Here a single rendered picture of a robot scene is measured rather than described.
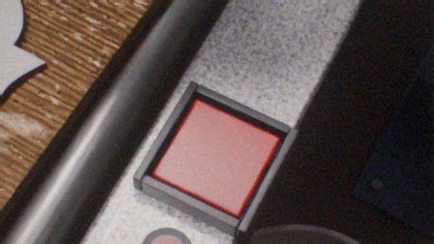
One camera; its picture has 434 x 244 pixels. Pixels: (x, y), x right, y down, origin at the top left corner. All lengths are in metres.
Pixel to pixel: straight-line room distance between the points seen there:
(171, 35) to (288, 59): 0.08
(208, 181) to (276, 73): 0.10
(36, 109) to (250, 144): 0.13
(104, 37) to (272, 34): 0.11
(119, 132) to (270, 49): 0.12
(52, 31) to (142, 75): 0.06
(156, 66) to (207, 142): 0.07
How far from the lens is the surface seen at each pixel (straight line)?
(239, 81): 0.57
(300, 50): 0.59
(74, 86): 0.55
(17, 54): 0.55
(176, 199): 0.52
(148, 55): 0.57
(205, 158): 0.53
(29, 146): 0.53
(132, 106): 0.56
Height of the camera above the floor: 1.41
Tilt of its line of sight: 63 degrees down
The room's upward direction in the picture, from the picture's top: 5 degrees clockwise
